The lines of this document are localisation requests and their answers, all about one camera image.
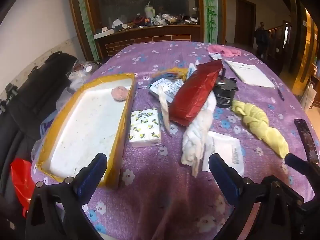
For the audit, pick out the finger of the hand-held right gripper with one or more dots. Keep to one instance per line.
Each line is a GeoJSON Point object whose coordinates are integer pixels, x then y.
{"type": "Point", "coordinates": [301, 165]}

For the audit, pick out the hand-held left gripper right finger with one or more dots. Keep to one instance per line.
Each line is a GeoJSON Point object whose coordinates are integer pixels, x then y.
{"type": "Point", "coordinates": [225, 177]}

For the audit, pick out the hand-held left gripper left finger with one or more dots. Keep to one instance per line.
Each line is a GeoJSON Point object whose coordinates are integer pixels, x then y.
{"type": "Point", "coordinates": [89, 178]}

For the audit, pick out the white foam box yellow tape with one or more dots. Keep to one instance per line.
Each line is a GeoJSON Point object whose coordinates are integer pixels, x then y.
{"type": "Point", "coordinates": [87, 130]}

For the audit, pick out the white twisted towel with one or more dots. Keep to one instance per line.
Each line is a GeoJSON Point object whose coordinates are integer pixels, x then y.
{"type": "Point", "coordinates": [197, 132]}

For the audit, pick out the yellow twisted towel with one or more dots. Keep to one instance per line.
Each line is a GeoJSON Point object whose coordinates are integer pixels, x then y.
{"type": "Point", "coordinates": [257, 122]}

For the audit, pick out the white printed paper sheet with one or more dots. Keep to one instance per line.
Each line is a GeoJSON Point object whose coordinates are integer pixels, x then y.
{"type": "Point", "coordinates": [227, 150]}

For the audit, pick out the red plastic bag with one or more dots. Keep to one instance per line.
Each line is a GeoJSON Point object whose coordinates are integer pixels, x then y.
{"type": "Point", "coordinates": [22, 182]}

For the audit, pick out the white plastic bag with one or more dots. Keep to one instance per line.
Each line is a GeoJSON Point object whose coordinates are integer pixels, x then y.
{"type": "Point", "coordinates": [308, 97]}

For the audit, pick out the floral tissue pack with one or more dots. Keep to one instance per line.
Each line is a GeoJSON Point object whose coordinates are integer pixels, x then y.
{"type": "Point", "coordinates": [145, 127]}

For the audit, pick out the dark pen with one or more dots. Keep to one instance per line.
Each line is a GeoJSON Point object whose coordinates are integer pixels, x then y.
{"type": "Point", "coordinates": [278, 90]}

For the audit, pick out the black cylindrical motor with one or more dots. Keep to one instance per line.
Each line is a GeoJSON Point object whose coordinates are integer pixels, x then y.
{"type": "Point", "coordinates": [223, 95]}

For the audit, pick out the pink fluffy ball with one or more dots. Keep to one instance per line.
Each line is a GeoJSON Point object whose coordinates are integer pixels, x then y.
{"type": "Point", "coordinates": [120, 94]}

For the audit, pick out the red foil bag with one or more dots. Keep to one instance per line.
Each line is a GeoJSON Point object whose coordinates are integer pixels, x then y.
{"type": "Point", "coordinates": [195, 92]}

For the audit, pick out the crumpled white plastic strip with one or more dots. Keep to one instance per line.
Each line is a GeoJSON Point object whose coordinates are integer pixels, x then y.
{"type": "Point", "coordinates": [163, 105]}

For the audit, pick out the black bag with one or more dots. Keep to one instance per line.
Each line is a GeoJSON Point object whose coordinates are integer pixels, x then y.
{"type": "Point", "coordinates": [27, 100]}

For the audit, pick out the clear plastic bags pile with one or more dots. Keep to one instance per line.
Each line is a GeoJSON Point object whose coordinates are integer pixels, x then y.
{"type": "Point", "coordinates": [75, 77]}

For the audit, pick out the white paper booklet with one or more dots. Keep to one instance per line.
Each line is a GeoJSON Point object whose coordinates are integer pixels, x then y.
{"type": "Point", "coordinates": [250, 73]}

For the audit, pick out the white printed plastic packet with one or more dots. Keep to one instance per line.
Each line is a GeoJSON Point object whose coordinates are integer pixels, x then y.
{"type": "Point", "coordinates": [170, 87]}

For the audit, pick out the narrow white printed packet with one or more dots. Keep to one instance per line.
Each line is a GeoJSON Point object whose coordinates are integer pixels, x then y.
{"type": "Point", "coordinates": [192, 71]}

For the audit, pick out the yellow wrapper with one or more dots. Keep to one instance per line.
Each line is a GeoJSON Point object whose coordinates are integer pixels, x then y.
{"type": "Point", "coordinates": [178, 72]}

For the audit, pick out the black tripod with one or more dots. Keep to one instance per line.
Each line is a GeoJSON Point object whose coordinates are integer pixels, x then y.
{"type": "Point", "coordinates": [8, 95]}

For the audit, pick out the small white printed packet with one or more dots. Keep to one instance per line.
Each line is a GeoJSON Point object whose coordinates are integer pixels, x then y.
{"type": "Point", "coordinates": [215, 56]}

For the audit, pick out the wooden stair railing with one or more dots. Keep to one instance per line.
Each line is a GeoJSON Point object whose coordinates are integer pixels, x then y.
{"type": "Point", "coordinates": [277, 45]}

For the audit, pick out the pink cloth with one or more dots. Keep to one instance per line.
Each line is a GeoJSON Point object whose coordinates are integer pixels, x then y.
{"type": "Point", "coordinates": [225, 50]}

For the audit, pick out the brown wooden door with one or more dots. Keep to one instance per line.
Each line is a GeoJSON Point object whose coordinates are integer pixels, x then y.
{"type": "Point", "coordinates": [245, 22]}

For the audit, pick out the wooden glass cabinet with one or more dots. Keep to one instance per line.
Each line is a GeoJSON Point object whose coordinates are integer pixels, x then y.
{"type": "Point", "coordinates": [150, 37]}

